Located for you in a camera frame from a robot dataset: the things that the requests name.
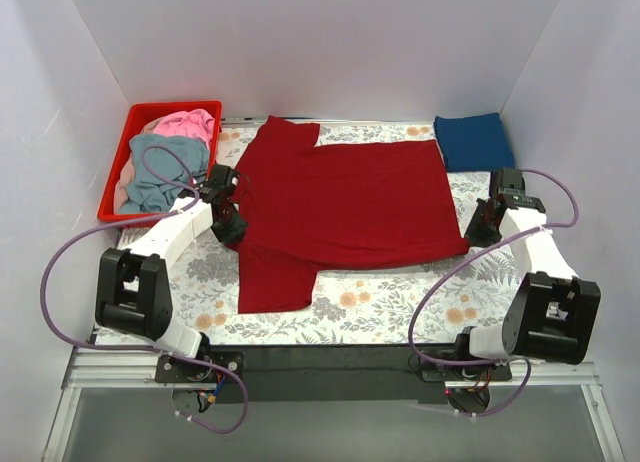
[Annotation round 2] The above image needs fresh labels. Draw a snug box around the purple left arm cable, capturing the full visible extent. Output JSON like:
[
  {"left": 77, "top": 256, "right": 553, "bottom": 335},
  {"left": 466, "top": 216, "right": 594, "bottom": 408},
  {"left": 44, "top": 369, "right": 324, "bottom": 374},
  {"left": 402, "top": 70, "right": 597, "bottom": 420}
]
[{"left": 39, "top": 145, "right": 250, "bottom": 436}]

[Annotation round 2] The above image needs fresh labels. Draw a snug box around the red t shirt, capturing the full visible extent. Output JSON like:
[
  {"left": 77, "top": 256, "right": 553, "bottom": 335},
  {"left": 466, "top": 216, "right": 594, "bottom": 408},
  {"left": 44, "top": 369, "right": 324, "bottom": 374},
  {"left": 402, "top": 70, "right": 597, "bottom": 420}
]
[{"left": 235, "top": 116, "right": 469, "bottom": 314}]

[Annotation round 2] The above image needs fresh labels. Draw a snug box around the aluminium frame rail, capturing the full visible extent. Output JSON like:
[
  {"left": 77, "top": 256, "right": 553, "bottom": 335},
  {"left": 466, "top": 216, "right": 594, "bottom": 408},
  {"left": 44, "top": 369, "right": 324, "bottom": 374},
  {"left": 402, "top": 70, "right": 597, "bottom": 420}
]
[{"left": 44, "top": 346, "right": 625, "bottom": 461}]

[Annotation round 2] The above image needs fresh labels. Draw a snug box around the grey blue t shirt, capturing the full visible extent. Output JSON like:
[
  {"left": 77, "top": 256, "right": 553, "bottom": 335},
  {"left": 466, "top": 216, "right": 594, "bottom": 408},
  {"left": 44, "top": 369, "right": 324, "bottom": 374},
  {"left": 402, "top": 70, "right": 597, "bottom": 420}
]
[{"left": 119, "top": 133, "right": 210, "bottom": 214}]

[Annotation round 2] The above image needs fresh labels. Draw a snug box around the red plastic bin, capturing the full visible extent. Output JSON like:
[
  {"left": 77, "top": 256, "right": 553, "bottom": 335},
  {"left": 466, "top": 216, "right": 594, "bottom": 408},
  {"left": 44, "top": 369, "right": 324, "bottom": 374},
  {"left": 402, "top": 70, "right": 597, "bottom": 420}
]
[{"left": 98, "top": 100, "right": 222, "bottom": 222}]

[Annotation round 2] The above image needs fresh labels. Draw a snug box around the beige t shirt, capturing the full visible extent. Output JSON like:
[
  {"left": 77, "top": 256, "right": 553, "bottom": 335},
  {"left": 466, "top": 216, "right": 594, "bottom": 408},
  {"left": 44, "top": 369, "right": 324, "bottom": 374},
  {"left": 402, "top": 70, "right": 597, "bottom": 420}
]
[{"left": 113, "top": 118, "right": 160, "bottom": 214}]

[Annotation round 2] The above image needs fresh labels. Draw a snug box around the pink t shirt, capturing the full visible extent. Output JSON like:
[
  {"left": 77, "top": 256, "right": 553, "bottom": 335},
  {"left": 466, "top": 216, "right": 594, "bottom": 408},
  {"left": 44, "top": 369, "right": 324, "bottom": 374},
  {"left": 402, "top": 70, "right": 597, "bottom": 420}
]
[{"left": 152, "top": 109, "right": 215, "bottom": 145}]

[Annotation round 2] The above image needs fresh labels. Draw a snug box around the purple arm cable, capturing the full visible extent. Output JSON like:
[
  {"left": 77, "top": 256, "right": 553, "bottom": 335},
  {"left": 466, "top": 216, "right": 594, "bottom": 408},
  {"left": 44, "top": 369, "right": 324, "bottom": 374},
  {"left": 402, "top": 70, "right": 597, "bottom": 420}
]
[
  {"left": 39, "top": 145, "right": 250, "bottom": 436},
  {"left": 408, "top": 168, "right": 581, "bottom": 421}
]

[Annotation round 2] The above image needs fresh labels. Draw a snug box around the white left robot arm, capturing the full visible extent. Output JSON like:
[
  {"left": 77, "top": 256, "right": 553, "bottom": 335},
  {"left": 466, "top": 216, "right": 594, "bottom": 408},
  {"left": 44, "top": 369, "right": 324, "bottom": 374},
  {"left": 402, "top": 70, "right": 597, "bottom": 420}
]
[{"left": 95, "top": 164, "right": 248, "bottom": 382}]

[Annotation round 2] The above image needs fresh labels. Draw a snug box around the folded blue t shirt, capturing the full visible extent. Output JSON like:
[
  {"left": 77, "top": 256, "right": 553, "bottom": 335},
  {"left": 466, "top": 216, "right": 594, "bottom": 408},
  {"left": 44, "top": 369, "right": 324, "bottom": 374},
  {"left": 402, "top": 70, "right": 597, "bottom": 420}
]
[{"left": 434, "top": 112, "right": 516, "bottom": 173}]

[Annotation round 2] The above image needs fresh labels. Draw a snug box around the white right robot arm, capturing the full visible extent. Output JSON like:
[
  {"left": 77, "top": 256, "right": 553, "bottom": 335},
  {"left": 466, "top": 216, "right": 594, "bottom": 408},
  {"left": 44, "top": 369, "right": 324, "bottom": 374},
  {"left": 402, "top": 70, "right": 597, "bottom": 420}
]
[{"left": 452, "top": 168, "right": 601, "bottom": 380}]

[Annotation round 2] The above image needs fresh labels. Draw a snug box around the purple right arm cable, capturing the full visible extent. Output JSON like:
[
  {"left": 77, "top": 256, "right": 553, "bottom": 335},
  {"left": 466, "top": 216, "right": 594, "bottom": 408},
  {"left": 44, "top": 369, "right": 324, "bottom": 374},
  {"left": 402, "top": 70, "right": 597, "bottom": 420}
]
[{"left": 408, "top": 168, "right": 581, "bottom": 421}]

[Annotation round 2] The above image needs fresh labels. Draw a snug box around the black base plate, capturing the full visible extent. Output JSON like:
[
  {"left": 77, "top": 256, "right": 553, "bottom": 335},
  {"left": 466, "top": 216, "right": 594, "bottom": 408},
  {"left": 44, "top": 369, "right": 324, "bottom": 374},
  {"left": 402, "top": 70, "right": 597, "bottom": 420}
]
[{"left": 154, "top": 345, "right": 514, "bottom": 406}]

